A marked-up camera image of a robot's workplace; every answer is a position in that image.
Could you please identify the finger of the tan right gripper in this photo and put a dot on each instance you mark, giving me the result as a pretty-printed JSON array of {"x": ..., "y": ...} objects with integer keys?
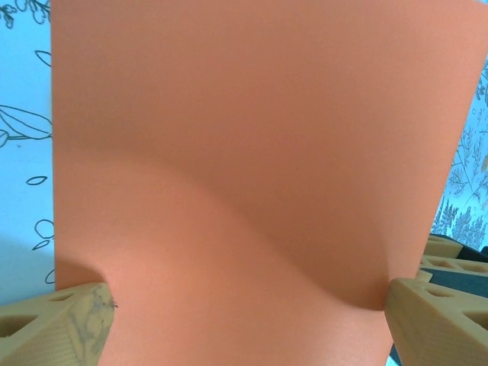
[
  {"x": 457, "y": 266},
  {"x": 444, "y": 247}
]

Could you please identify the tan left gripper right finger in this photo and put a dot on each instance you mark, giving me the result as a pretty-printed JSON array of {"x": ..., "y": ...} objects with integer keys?
[{"x": 438, "y": 335}]

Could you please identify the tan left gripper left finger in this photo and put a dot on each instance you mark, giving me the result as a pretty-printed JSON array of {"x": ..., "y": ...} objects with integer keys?
[{"x": 38, "y": 335}]

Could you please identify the orange cloth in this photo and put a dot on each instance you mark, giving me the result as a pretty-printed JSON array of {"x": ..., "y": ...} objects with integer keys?
[{"x": 248, "y": 152}]

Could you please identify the floral patterned table mat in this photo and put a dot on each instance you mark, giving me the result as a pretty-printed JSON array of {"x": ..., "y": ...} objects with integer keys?
[{"x": 23, "y": 190}]

